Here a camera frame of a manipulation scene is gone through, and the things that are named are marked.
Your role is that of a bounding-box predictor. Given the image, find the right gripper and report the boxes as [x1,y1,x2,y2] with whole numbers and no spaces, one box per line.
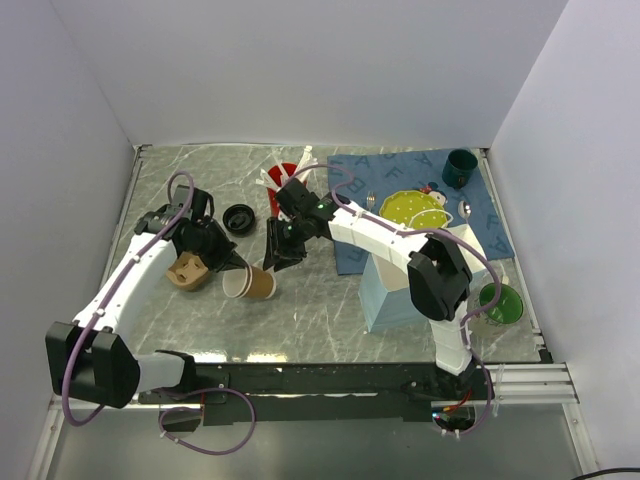
[262,215,311,273]

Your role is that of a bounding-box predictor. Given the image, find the brown paper cup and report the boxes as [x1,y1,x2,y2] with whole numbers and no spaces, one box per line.
[222,266,277,300]

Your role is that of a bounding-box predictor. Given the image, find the black cup lid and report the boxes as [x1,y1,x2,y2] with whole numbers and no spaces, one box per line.
[222,204,256,236]

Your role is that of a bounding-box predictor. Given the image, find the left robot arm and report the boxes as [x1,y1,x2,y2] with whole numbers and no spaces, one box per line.
[45,185,246,408]

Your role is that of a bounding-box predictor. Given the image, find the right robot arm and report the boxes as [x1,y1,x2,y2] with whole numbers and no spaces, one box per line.
[263,179,472,399]

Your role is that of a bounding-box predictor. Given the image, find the cardboard cup carrier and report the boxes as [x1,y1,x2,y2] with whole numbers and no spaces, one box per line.
[165,252,211,291]

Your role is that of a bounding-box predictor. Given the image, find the red straw holder cup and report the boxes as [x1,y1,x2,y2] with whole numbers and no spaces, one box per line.
[267,162,297,217]

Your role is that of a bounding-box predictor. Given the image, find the white wrapped straws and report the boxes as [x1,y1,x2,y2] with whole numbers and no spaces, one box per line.
[255,145,318,192]

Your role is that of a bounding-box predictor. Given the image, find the light blue paper bag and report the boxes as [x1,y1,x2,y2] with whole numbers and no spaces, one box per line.
[359,226,485,332]

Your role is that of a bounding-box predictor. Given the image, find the silver fork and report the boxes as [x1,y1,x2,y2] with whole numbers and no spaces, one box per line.
[366,191,376,212]

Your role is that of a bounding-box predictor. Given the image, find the blue letter-print cloth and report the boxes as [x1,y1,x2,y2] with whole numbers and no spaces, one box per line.
[327,149,515,261]

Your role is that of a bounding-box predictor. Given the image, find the yellow dotted plate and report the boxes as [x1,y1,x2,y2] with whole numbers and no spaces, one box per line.
[379,190,453,230]

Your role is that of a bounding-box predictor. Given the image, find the silver spoon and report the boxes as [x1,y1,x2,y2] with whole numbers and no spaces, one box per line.
[458,201,472,224]

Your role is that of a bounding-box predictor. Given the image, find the dark green mug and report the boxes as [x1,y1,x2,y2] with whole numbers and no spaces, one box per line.
[442,149,478,189]

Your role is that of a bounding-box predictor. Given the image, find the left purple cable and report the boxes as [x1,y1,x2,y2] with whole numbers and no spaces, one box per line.
[58,170,196,428]

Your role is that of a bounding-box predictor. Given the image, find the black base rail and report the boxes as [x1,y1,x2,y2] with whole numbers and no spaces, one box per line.
[134,348,501,429]

